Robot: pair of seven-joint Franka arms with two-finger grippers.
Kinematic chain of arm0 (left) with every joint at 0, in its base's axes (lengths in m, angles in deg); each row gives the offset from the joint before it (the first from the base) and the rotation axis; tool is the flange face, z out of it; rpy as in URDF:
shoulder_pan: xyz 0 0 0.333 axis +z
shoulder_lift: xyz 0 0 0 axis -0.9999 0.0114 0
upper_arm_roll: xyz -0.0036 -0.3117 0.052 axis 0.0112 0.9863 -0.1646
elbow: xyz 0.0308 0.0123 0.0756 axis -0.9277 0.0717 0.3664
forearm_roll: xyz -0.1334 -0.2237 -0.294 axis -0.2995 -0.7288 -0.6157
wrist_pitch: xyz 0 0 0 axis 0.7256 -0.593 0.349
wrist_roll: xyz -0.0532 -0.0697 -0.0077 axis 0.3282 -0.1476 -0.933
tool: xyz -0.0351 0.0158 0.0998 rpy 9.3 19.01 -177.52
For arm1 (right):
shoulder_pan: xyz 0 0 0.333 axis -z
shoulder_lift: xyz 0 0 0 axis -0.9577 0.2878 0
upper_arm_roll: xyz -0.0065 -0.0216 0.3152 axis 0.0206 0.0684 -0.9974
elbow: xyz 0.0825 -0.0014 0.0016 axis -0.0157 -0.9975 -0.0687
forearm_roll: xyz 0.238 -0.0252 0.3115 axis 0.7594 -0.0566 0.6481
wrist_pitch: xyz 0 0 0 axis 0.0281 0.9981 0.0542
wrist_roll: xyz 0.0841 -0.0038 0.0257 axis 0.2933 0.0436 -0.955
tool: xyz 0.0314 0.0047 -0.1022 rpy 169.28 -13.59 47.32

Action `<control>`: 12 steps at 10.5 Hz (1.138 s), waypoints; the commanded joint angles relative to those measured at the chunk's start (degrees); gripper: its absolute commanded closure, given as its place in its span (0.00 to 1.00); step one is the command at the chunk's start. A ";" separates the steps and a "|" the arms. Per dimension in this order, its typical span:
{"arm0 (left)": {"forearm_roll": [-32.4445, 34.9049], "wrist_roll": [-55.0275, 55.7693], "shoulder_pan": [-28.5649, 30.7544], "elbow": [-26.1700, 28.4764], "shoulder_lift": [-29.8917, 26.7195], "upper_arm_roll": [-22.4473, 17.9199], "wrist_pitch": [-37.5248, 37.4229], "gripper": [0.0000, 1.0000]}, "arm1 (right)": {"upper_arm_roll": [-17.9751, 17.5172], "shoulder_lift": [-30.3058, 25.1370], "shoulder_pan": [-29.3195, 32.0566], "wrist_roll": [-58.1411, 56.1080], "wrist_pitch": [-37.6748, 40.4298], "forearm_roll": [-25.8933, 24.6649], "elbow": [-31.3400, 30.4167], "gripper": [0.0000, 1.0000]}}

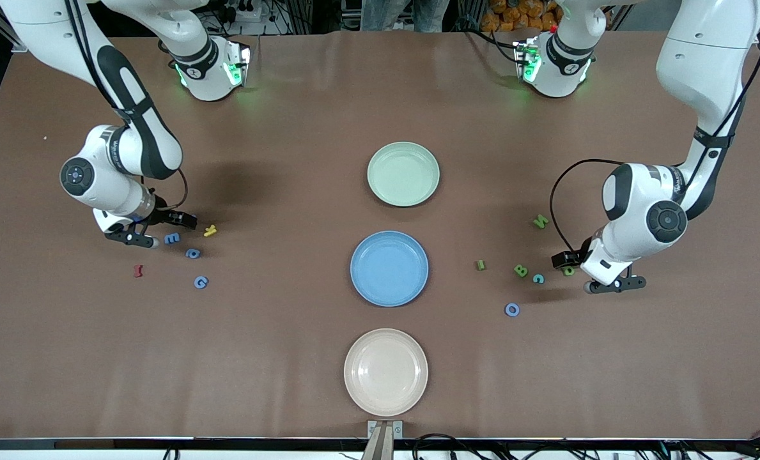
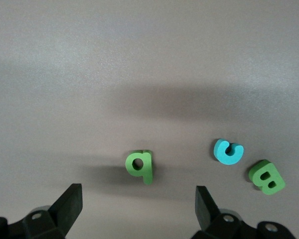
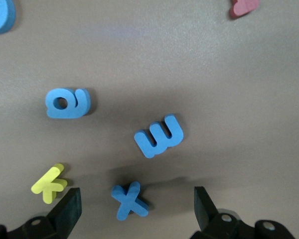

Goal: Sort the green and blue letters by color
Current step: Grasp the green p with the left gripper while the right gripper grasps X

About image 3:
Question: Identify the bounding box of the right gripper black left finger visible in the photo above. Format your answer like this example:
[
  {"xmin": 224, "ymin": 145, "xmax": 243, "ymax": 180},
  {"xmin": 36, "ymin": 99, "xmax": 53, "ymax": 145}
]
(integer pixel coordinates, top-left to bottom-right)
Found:
[{"xmin": 0, "ymin": 188, "xmax": 82, "ymax": 239}]

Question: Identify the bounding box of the blue letter X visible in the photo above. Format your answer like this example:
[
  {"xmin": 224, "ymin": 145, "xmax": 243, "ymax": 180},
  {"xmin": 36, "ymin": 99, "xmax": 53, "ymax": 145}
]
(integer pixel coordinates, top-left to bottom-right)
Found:
[{"xmin": 111, "ymin": 181, "xmax": 150, "ymax": 222}]

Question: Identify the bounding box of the blue letter a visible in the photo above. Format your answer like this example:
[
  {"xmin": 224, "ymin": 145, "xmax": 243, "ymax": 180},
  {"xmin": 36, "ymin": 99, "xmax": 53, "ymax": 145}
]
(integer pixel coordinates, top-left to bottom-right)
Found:
[{"xmin": 45, "ymin": 87, "xmax": 92, "ymax": 119}]

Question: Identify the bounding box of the blue letter E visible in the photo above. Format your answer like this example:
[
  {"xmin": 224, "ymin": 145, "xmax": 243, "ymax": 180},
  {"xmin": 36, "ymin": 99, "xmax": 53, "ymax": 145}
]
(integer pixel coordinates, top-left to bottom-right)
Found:
[{"xmin": 134, "ymin": 114, "xmax": 184, "ymax": 159}]

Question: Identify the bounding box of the red letter I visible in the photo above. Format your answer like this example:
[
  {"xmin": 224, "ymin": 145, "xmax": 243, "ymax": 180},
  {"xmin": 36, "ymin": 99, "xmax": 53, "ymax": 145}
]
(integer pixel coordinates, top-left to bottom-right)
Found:
[{"xmin": 229, "ymin": 0, "xmax": 261, "ymax": 18}]

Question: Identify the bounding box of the yellow letter K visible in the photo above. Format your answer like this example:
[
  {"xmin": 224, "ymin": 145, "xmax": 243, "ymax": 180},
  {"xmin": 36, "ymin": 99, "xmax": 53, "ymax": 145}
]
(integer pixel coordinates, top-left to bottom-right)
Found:
[{"xmin": 30, "ymin": 163, "xmax": 68, "ymax": 205}]

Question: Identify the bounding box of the blue letter G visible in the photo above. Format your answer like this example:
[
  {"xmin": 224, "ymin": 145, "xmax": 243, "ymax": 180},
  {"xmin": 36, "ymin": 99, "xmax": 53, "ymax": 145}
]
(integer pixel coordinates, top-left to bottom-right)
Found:
[{"xmin": 0, "ymin": 0, "xmax": 17, "ymax": 35}]

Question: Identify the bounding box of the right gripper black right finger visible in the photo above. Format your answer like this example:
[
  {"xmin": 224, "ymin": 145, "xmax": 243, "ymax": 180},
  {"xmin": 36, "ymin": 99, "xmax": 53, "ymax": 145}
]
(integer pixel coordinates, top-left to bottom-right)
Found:
[{"xmin": 190, "ymin": 186, "xmax": 297, "ymax": 239}]

